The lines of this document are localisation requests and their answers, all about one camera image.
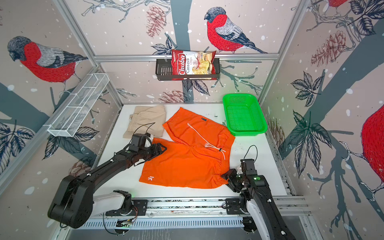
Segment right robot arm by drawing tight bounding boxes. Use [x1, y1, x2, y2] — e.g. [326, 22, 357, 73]
[222, 159, 296, 240]

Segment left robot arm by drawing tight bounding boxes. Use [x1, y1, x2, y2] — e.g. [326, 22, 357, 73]
[48, 143, 167, 229]

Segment black wall basket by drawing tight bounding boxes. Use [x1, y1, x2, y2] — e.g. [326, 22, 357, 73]
[156, 59, 221, 81]

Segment orange shorts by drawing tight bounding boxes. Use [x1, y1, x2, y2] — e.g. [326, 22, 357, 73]
[139, 108, 235, 189]

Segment left controller board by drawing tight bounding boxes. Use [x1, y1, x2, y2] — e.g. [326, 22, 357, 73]
[114, 219, 134, 234]

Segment red cassava chips bag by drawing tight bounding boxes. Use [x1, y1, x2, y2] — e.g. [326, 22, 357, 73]
[171, 50, 216, 75]

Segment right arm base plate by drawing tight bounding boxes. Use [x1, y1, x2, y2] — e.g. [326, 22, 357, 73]
[221, 197, 251, 216]

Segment green plastic basket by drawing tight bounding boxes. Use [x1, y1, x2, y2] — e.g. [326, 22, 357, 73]
[223, 94, 268, 137]

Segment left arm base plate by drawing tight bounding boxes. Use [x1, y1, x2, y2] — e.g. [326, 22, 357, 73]
[105, 199, 148, 217]

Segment controller board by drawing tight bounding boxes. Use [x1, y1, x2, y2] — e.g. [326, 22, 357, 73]
[243, 217, 261, 233]
[114, 219, 134, 234]

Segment aluminium mounting rail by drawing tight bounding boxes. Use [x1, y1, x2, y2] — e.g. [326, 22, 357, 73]
[61, 195, 311, 219]

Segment beige shorts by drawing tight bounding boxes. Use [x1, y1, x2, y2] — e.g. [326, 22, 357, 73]
[123, 105, 166, 139]

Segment white wire mesh shelf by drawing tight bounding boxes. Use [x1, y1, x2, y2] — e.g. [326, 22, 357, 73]
[48, 73, 110, 137]

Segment right controller board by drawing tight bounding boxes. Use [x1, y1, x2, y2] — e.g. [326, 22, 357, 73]
[243, 217, 261, 233]

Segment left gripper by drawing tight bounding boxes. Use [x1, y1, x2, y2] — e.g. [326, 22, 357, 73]
[139, 141, 168, 160]

